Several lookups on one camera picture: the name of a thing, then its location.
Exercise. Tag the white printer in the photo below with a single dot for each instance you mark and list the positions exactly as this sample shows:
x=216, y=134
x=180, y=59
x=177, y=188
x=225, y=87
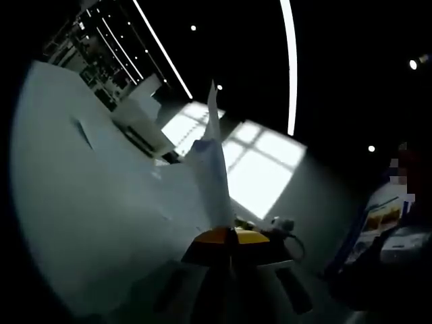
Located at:
x=141, y=128

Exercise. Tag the white chest device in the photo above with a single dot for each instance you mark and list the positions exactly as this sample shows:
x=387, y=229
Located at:
x=405, y=241

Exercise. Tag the long ceiling light strip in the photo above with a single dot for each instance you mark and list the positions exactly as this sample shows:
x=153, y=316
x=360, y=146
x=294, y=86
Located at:
x=292, y=67
x=162, y=49

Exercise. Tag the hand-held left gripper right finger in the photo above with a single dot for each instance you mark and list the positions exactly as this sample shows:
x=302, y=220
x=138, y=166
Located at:
x=260, y=253

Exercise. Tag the stack of white printing papers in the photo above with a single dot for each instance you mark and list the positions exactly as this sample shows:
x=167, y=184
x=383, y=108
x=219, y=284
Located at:
x=212, y=175

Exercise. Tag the single white paper sheet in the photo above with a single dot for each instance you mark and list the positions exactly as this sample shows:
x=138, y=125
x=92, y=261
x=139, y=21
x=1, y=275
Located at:
x=82, y=133

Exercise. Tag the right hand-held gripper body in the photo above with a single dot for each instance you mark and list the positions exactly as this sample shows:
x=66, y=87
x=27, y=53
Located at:
x=281, y=225

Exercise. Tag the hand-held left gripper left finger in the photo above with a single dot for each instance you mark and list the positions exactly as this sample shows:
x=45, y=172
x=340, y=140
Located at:
x=206, y=253

